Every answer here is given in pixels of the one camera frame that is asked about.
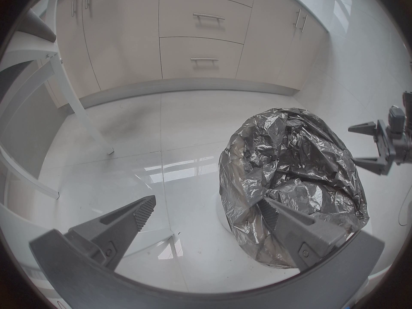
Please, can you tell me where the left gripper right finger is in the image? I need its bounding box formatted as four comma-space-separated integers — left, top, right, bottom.
259, 198, 351, 273

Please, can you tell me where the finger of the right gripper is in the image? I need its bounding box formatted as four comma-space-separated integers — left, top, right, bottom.
348, 120, 380, 142
353, 155, 386, 175

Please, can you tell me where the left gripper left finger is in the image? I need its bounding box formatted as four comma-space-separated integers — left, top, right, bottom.
68, 195, 157, 272

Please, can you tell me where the black plastic bag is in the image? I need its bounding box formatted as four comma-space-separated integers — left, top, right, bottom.
218, 108, 370, 270

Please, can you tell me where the white trash bin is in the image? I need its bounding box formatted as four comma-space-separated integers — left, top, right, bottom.
219, 201, 237, 237

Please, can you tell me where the grey chair with white legs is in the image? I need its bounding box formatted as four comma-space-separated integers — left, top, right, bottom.
0, 0, 115, 202

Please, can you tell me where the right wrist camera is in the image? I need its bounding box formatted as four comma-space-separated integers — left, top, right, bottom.
388, 106, 407, 134

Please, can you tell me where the black cable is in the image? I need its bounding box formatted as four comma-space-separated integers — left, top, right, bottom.
397, 201, 412, 228

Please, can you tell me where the beige cabinet with metal handles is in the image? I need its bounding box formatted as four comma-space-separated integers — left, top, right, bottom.
55, 0, 332, 109

